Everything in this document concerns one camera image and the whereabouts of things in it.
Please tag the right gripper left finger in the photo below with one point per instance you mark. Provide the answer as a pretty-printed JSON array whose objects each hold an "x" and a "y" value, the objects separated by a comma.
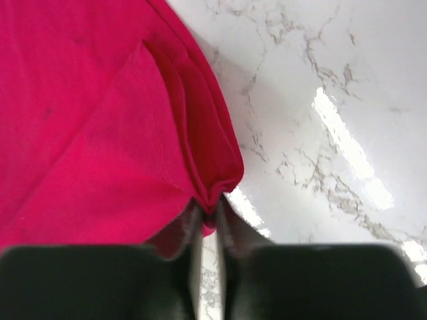
[{"x": 179, "y": 245}]

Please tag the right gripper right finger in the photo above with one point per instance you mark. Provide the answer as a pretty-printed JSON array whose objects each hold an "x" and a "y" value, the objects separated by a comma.
[{"x": 236, "y": 239}]

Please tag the pink red t shirt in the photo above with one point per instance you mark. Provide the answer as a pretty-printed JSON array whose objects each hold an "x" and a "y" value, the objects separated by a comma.
[{"x": 111, "y": 121}]

